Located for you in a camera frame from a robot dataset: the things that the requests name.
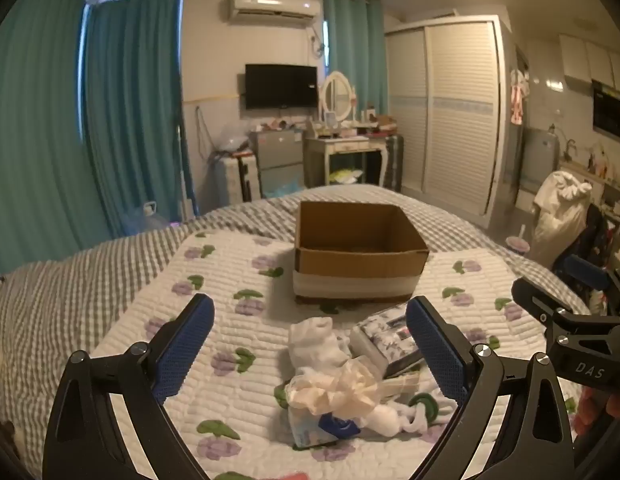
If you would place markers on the hanging pink clothes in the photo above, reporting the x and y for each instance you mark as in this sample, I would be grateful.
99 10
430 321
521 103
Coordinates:
519 97

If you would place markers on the white black suitcase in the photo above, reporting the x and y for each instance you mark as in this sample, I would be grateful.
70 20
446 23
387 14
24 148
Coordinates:
242 177

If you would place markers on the white garment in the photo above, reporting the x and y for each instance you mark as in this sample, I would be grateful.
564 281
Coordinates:
560 215

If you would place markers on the clear plastic bag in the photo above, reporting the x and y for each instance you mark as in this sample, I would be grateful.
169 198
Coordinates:
233 141

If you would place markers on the white wall cabinets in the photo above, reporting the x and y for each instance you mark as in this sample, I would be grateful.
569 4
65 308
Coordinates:
595 60

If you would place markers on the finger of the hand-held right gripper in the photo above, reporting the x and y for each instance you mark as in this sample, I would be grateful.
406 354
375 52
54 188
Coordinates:
585 270
537 305

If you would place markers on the cream lace scrunchie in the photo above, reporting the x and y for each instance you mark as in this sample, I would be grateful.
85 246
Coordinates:
335 390

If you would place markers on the black wall television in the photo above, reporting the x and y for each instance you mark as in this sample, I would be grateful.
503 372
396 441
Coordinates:
281 86

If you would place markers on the clear water jug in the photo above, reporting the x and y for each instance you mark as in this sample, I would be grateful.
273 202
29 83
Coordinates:
147 220

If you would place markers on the narrow teal curtain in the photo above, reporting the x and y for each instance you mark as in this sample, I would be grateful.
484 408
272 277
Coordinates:
352 50

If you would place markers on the person's right hand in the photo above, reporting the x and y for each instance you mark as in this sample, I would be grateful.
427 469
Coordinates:
592 412

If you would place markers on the striped dark suitcase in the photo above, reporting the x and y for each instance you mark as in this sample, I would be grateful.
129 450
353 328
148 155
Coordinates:
394 160

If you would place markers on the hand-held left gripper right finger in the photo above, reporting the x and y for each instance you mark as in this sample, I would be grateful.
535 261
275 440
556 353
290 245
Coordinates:
436 351

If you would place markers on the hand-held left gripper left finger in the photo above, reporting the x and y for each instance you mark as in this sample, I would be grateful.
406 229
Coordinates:
188 342

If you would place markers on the white quilt purple flowers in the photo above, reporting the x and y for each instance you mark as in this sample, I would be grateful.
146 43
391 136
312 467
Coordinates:
239 340

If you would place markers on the wide teal curtain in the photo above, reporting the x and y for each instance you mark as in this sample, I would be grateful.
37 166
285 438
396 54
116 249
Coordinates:
34 135

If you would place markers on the white sliding wardrobe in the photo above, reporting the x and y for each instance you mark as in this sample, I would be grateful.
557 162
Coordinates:
455 115

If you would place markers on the grey washing machine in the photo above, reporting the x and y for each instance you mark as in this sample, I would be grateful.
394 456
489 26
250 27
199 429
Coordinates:
540 160

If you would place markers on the pink drink cup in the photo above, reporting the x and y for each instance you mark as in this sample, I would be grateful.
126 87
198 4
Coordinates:
518 242

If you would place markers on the blue plastic bag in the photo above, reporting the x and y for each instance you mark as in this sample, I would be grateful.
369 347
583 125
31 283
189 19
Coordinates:
282 190

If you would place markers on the brown cardboard box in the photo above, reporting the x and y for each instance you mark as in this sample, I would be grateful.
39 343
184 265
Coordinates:
357 255

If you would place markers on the blue tissue pack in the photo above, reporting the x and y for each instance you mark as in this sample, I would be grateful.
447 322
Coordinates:
320 427

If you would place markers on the grey mini fridge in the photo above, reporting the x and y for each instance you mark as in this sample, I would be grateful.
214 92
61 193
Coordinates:
279 157

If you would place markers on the white sock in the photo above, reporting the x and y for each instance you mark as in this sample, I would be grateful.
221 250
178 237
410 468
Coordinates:
315 345

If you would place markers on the floral printed pouch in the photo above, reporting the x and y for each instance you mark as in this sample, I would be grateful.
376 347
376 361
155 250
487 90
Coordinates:
385 337

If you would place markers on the white oval mirror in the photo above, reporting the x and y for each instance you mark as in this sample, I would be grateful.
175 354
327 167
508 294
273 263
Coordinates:
337 95

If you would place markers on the white air conditioner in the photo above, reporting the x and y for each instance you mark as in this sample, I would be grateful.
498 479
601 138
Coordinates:
275 7

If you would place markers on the white dressing table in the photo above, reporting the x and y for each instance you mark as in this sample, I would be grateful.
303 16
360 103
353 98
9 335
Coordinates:
340 147

